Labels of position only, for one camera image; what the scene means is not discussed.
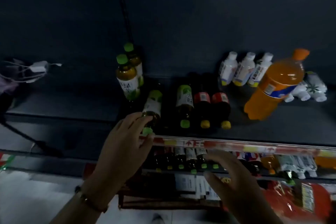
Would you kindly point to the person's left hand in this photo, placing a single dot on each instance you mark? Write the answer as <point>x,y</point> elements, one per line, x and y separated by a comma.
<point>123,150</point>

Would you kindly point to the red shelf price strip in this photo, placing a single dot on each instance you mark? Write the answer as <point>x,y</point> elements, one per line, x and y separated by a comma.
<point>236,147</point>

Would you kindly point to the white bottle yellow base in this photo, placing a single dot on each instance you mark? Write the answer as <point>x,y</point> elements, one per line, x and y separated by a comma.
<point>258,71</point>
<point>244,70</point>
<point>227,70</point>

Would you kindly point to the yellow trimmed card pack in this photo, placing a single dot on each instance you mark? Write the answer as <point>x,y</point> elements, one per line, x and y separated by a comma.
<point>307,196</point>

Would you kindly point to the dark grey metal shelf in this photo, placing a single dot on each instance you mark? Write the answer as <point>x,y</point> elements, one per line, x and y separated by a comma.
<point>288,124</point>

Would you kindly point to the person's left forearm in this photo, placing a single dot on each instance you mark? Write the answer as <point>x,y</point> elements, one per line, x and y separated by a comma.
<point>76,213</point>

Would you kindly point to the person's right hand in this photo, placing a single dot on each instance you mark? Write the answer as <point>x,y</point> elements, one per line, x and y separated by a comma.
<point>236,187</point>

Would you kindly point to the red plastic snack bag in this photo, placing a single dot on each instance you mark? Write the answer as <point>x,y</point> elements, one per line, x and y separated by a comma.
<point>288,205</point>

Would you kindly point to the small yellow-capped cola bottle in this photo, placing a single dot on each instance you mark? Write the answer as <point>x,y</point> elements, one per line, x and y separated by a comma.
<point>158,162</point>
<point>168,158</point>
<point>202,97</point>
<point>221,97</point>

